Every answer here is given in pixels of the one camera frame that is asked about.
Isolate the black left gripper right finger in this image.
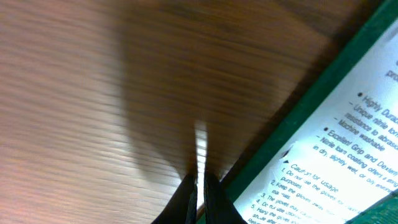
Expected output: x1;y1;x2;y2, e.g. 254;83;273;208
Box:
204;172;246;224

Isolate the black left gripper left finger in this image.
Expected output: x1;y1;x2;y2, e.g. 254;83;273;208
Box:
152;174;198;224

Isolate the green white gloves packet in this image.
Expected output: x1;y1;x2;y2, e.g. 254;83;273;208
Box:
226;1;397;224

